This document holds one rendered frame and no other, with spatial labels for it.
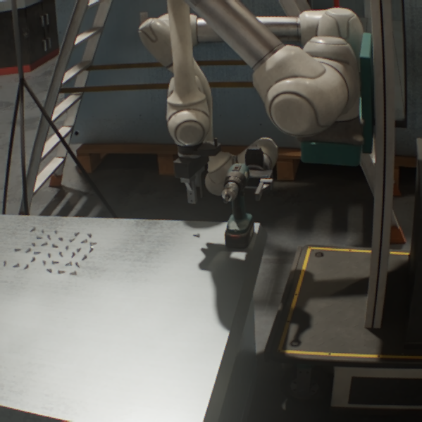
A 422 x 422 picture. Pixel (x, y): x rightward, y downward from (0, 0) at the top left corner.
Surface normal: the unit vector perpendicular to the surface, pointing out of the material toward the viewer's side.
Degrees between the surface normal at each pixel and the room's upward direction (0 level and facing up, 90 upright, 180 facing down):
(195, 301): 0
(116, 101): 90
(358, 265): 0
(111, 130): 90
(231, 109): 90
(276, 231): 0
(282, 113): 94
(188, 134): 99
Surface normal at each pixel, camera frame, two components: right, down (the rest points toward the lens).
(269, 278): -0.07, -0.87
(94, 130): -0.24, 0.48
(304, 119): -0.43, 0.51
